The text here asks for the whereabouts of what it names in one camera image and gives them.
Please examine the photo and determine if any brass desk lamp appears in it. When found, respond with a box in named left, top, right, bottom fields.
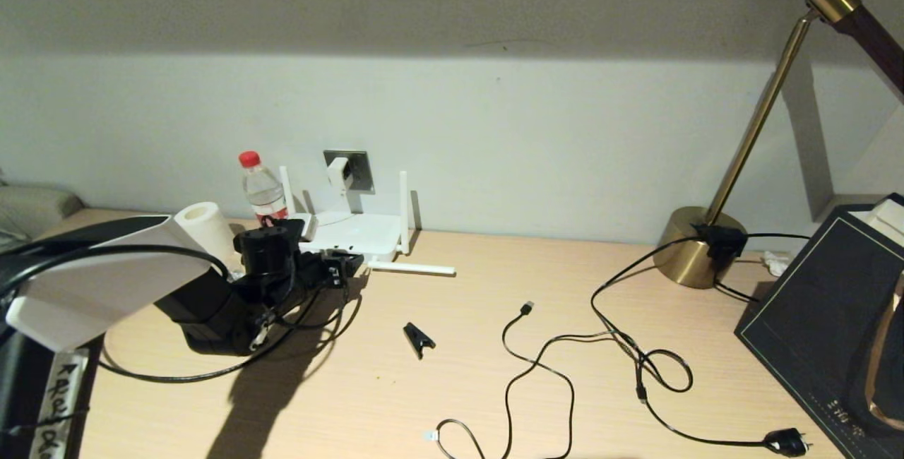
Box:
left=651, top=0, right=904, bottom=290

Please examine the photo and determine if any black clip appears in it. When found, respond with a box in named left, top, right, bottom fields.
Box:
left=403, top=322, right=437, bottom=360

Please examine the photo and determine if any black bag gold handle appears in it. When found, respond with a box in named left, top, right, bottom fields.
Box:
left=733, top=194, right=904, bottom=459

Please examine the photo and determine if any black USB cable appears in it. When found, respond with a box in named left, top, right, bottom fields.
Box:
left=424, top=302, right=575, bottom=459

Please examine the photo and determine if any black block on lamp base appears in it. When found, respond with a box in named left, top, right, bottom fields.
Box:
left=696, top=225, right=747, bottom=262

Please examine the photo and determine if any grey cushion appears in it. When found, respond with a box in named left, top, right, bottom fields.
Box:
left=0, top=177, right=84, bottom=234

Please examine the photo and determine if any black ethernet cable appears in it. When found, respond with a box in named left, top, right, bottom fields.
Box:
left=97, top=251, right=362, bottom=383

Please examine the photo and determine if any white power adapter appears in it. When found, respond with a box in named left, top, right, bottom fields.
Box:
left=327, top=157, right=355, bottom=194

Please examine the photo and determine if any white router with antennas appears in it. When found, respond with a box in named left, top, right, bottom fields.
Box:
left=280, top=167, right=457, bottom=276

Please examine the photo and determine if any black lamp power cord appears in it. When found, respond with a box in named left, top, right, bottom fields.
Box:
left=591, top=233, right=811, bottom=458

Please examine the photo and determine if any clear bottle red cap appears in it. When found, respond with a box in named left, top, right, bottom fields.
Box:
left=238, top=150, right=291, bottom=227

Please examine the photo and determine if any white box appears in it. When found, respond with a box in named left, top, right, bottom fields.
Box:
left=845, top=199, right=904, bottom=251

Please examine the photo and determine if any grey wall socket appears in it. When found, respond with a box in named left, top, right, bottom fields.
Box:
left=323, top=150, right=374, bottom=193

